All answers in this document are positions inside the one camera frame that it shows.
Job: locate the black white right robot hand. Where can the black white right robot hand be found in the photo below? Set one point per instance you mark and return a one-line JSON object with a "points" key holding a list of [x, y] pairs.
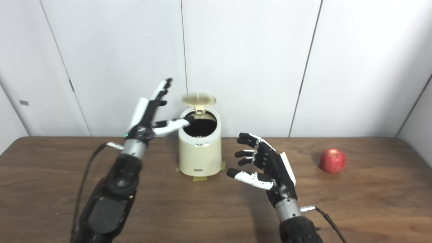
{"points": [[276, 168]]}

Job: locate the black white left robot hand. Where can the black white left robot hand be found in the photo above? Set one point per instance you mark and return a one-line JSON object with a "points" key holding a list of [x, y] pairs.
{"points": [[143, 118]]}

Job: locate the red apple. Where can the red apple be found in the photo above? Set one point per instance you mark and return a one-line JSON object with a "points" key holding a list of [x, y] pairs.
{"points": [[332, 161]]}

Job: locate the round cream bin lid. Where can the round cream bin lid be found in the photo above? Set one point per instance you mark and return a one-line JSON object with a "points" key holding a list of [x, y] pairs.
{"points": [[199, 98]]}

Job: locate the cream-colored trash bin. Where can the cream-colored trash bin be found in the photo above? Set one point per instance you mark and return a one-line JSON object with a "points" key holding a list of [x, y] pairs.
{"points": [[199, 155]]}

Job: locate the black wall panel hinge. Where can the black wall panel hinge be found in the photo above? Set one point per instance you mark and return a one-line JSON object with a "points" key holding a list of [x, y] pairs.
{"points": [[71, 85]]}

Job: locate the gray wall sticker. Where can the gray wall sticker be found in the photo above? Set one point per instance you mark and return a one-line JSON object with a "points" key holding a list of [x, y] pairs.
{"points": [[24, 102]]}

